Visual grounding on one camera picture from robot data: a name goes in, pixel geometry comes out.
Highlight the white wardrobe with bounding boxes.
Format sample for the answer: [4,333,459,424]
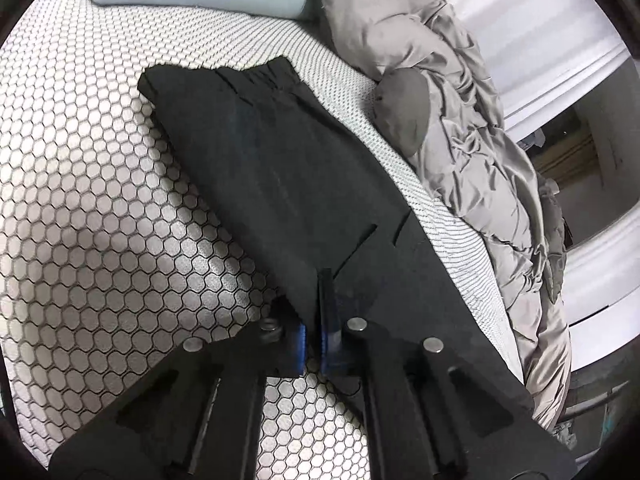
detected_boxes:
[442,0,632,133]

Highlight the grey crumpled duvet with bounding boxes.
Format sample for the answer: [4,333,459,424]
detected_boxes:
[299,0,574,433]

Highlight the black pants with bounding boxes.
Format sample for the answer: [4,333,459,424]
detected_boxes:
[137,57,536,413]

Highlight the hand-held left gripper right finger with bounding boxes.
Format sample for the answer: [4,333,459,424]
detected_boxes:
[318,268,594,480]

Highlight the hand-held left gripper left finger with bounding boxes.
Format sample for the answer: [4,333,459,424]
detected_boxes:
[47,298,308,480]

